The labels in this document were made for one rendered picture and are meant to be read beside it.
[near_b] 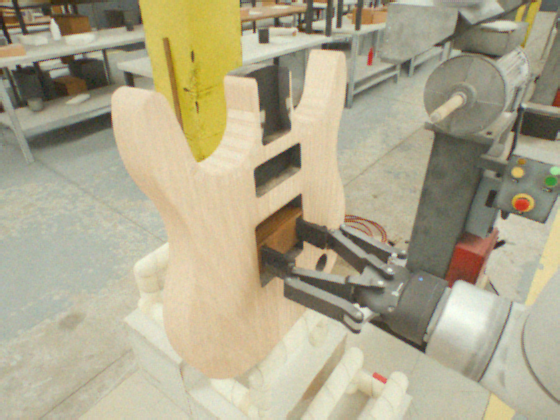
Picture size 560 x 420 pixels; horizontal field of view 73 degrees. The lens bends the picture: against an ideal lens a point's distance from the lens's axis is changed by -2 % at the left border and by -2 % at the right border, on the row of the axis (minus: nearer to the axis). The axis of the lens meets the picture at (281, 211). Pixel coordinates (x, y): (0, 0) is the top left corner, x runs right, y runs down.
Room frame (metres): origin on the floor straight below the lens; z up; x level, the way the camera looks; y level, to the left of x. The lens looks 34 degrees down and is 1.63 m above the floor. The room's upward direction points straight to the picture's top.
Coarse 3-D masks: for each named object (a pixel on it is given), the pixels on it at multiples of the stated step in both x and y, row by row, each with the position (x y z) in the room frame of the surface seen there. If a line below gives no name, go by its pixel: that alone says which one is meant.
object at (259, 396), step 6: (270, 384) 0.32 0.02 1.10; (252, 390) 0.31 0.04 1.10; (258, 390) 0.31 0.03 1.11; (264, 390) 0.31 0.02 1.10; (270, 390) 0.32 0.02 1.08; (252, 396) 0.31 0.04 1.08; (258, 396) 0.31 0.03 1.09; (264, 396) 0.31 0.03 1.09; (270, 396) 0.32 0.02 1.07; (252, 402) 0.31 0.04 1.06; (258, 402) 0.31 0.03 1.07; (264, 402) 0.31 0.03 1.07; (270, 402) 0.32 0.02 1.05; (258, 408) 0.31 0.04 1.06; (264, 408) 0.31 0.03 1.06; (270, 408) 0.32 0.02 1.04
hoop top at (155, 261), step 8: (160, 248) 0.50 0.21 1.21; (168, 248) 0.50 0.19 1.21; (152, 256) 0.48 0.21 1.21; (160, 256) 0.49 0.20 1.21; (168, 256) 0.49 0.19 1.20; (136, 264) 0.47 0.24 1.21; (144, 264) 0.46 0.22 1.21; (152, 264) 0.47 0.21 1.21; (160, 264) 0.48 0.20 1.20; (136, 272) 0.45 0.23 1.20; (144, 272) 0.45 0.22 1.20; (152, 272) 0.46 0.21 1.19
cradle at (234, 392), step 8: (216, 384) 0.35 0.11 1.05; (224, 384) 0.35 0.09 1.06; (232, 384) 0.35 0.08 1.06; (240, 384) 0.35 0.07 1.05; (216, 392) 0.34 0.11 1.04; (224, 392) 0.34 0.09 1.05; (232, 392) 0.33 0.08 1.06; (240, 392) 0.33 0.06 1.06; (248, 392) 0.34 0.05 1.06; (232, 400) 0.33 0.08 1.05; (240, 400) 0.32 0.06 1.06; (248, 400) 0.32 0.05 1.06; (240, 408) 0.31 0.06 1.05; (248, 408) 0.31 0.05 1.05; (256, 408) 0.31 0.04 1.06; (248, 416) 0.31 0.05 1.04; (256, 416) 0.30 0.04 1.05; (264, 416) 0.31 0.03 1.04
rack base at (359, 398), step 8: (344, 392) 0.40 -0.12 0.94; (360, 392) 0.40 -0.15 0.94; (344, 400) 0.39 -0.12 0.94; (352, 400) 0.39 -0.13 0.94; (360, 400) 0.39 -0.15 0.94; (368, 400) 0.39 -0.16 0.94; (376, 400) 0.39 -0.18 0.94; (408, 400) 0.39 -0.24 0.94; (336, 408) 0.37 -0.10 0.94; (344, 408) 0.37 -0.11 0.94; (352, 408) 0.37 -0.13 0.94; (360, 408) 0.37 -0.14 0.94; (368, 408) 0.37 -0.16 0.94; (400, 408) 0.37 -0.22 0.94; (408, 408) 0.37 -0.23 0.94; (328, 416) 0.36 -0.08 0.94; (336, 416) 0.36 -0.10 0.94; (344, 416) 0.36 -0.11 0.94; (352, 416) 0.36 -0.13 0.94; (360, 416) 0.36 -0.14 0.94; (400, 416) 0.36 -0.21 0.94
